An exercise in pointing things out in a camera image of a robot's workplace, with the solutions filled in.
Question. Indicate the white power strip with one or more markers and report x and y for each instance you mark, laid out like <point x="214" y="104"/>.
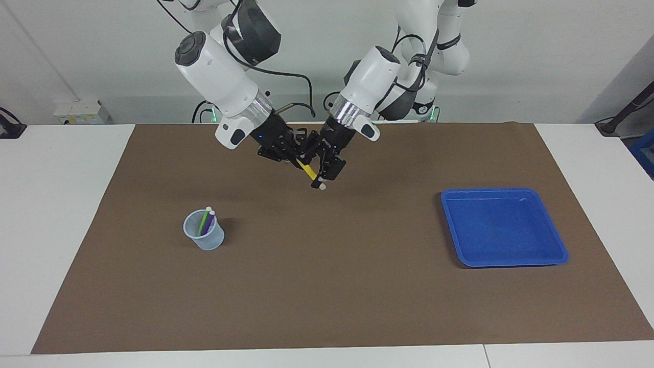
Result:
<point x="82" y="112"/>

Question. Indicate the green pen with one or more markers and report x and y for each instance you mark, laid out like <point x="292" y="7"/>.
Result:
<point x="204" y="220"/>

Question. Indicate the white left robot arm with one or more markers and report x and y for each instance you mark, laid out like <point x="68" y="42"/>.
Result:
<point x="373" y="76"/>

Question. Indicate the purple pen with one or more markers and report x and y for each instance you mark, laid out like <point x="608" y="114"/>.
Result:
<point x="209" y="222"/>

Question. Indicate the yellow pen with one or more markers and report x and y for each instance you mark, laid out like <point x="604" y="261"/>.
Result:
<point x="307" y="170"/>

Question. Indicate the blue plastic tray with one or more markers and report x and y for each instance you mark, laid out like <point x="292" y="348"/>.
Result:
<point x="503" y="230"/>

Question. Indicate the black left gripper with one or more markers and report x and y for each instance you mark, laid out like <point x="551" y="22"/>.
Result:
<point x="334" y="138"/>

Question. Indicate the brown table mat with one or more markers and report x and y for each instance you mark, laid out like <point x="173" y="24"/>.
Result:
<point x="327" y="281"/>

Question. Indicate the clear plastic cup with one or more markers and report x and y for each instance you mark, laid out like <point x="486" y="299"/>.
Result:
<point x="209" y="243"/>

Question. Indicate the blue box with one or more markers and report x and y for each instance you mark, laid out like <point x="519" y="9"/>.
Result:
<point x="645" y="153"/>

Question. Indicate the black slanted pole stand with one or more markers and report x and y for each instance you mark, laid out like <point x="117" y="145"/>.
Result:
<point x="610" y="125"/>

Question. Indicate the black stand with flat base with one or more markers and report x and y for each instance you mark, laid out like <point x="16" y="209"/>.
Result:
<point x="10" y="130"/>

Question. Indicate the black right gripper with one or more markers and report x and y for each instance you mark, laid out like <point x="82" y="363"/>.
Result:
<point x="273" y="138"/>

